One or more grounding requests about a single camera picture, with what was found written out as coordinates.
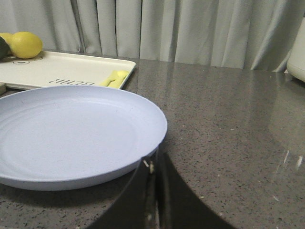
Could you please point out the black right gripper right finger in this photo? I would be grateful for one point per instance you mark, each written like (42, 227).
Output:
(179, 207)

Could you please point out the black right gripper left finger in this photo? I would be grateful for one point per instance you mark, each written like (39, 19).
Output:
(136, 207)

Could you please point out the light blue plate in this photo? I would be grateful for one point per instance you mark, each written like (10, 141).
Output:
(70, 137)

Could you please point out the yellow spoon on tray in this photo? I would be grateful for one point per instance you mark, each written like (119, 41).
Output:
(115, 80)

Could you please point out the cream rectangular tray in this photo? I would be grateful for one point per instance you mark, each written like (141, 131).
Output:
(56, 68)

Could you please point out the white appliance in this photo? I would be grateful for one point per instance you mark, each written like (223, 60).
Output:
(296, 61)

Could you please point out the grey curtain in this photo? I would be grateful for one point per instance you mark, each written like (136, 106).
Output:
(246, 34)

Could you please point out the yellow lemon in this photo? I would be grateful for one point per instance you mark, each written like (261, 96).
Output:
(25, 45)
(7, 37)

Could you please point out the dark green lime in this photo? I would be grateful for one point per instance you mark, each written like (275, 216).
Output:
(4, 48)

